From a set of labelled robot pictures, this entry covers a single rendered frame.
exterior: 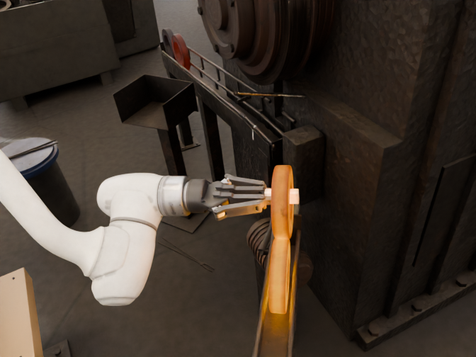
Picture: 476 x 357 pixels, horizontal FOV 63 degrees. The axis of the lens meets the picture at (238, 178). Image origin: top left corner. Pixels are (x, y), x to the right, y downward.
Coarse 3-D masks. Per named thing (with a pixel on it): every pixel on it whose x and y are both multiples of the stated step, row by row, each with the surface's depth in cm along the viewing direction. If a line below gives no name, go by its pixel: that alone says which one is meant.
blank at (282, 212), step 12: (276, 168) 79; (288, 168) 79; (276, 180) 76; (288, 180) 76; (276, 192) 75; (288, 192) 76; (276, 204) 75; (288, 204) 76; (276, 216) 75; (288, 216) 76; (276, 228) 77; (288, 228) 77
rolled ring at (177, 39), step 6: (174, 36) 192; (180, 36) 191; (174, 42) 199; (180, 42) 190; (174, 48) 202; (180, 48) 190; (186, 48) 190; (174, 54) 204; (180, 54) 204; (186, 54) 191; (180, 60) 204; (186, 60) 192; (186, 66) 195
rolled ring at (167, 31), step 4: (164, 28) 208; (168, 28) 207; (164, 32) 208; (168, 32) 205; (172, 32) 205; (164, 36) 213; (168, 36) 204; (164, 40) 216; (168, 40) 217; (164, 44) 218; (168, 44) 218; (168, 48) 219; (168, 52) 218; (172, 52) 208; (172, 56) 210
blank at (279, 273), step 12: (276, 240) 81; (288, 240) 82; (276, 252) 77; (288, 252) 81; (276, 264) 76; (288, 264) 85; (276, 276) 75; (288, 276) 86; (276, 288) 75; (288, 288) 87; (276, 300) 76; (276, 312) 79
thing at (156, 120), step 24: (120, 96) 161; (144, 96) 174; (168, 96) 171; (192, 96) 161; (144, 120) 164; (168, 120) 151; (168, 144) 170; (168, 168) 181; (168, 216) 202; (192, 216) 201
